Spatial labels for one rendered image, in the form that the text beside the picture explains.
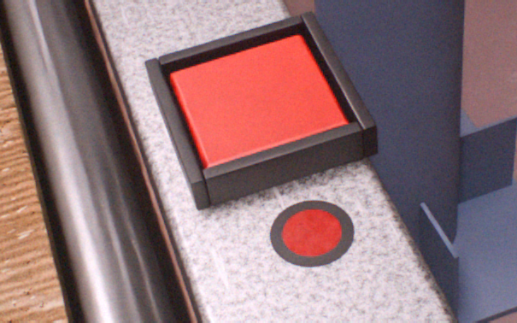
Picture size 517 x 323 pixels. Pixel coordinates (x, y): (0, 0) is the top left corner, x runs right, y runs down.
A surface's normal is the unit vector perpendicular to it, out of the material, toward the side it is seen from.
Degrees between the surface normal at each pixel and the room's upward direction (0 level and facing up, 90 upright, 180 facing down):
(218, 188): 90
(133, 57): 0
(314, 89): 0
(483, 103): 0
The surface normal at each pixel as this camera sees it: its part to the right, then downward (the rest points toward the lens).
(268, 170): 0.30, 0.68
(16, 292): -0.11, -0.67
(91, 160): 0.25, -0.73
